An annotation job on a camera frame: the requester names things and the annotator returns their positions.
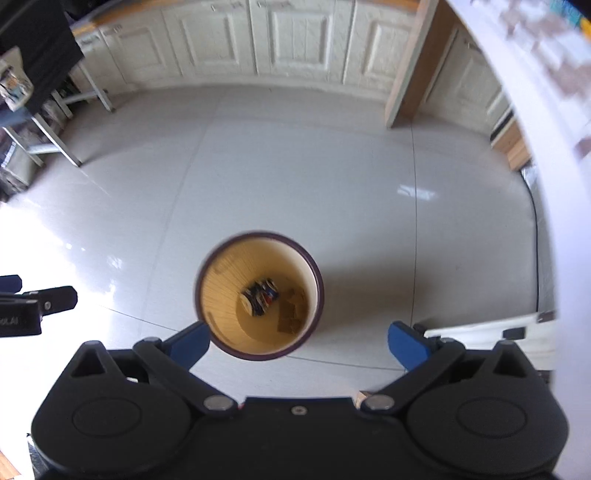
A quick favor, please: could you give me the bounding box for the brown cardboard piece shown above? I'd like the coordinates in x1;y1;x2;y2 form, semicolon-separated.
277;288;308;334

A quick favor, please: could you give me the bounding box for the wooden upright panel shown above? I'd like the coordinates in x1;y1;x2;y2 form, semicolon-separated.
385;0;458;128

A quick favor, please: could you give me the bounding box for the white cabinet row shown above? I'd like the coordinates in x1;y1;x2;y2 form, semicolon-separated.
74;0;419;100

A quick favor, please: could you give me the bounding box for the black floor cable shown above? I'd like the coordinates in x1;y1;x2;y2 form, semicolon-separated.
521;168;546;313

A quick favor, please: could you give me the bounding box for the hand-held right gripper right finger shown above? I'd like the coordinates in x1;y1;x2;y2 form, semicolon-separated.
360;322;543;414

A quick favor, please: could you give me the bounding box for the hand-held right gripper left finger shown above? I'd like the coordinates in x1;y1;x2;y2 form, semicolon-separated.
60;322;235;416

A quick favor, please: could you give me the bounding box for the black table with white legs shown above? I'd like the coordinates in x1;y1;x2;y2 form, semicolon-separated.
0;60;116;168

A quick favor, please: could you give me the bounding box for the black cloth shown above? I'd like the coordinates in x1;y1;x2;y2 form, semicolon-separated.
0;0;86;116

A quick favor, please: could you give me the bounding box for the brown white checkered tablecloth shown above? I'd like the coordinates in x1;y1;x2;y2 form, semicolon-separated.
438;0;591;480

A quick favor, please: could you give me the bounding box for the white side cabinet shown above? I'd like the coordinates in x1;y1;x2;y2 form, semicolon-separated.
416;23;514;136

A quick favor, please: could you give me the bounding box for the white power strip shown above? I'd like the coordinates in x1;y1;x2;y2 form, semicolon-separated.
424;311;558;371

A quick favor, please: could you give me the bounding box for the printed white mug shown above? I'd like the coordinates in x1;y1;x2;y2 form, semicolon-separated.
0;46;36;112

